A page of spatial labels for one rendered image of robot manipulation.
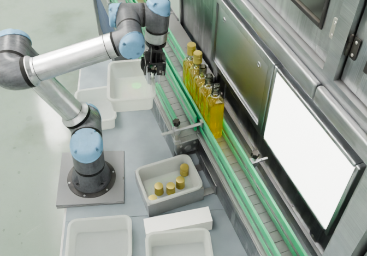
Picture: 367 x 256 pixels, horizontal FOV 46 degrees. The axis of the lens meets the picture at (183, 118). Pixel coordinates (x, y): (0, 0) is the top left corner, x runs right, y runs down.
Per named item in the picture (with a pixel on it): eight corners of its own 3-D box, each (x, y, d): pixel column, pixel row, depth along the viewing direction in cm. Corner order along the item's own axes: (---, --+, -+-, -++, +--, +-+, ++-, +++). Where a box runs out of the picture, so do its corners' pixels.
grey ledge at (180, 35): (213, 91, 206) (215, 73, 197) (196, 96, 203) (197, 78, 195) (151, -8, 267) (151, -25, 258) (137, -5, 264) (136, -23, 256)
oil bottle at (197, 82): (209, 117, 181) (212, 78, 165) (197, 121, 179) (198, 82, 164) (204, 108, 184) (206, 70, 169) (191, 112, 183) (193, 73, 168)
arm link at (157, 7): (143, -8, 138) (169, -8, 140) (141, 22, 146) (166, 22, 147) (146, 6, 133) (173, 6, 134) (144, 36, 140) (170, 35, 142)
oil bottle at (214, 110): (222, 137, 174) (225, 98, 158) (208, 141, 172) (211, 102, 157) (215, 127, 177) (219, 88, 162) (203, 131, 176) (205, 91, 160)
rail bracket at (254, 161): (267, 175, 161) (272, 152, 152) (250, 180, 160) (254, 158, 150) (261, 167, 164) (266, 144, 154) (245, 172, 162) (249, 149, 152)
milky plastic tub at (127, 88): (109, 118, 159) (106, 101, 153) (110, 77, 175) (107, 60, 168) (157, 114, 160) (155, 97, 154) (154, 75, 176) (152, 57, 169)
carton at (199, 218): (212, 229, 160) (212, 220, 156) (147, 242, 157) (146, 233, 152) (207, 215, 164) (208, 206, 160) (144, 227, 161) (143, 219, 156)
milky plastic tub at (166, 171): (203, 199, 168) (205, 186, 162) (148, 217, 163) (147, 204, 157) (187, 165, 180) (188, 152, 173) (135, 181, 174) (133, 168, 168)
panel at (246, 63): (335, 233, 134) (369, 166, 109) (326, 237, 133) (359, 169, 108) (216, 59, 191) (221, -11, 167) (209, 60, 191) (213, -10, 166)
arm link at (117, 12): (110, 17, 129) (147, 17, 132) (107, -3, 137) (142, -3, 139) (110, 39, 135) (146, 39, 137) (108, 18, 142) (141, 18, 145)
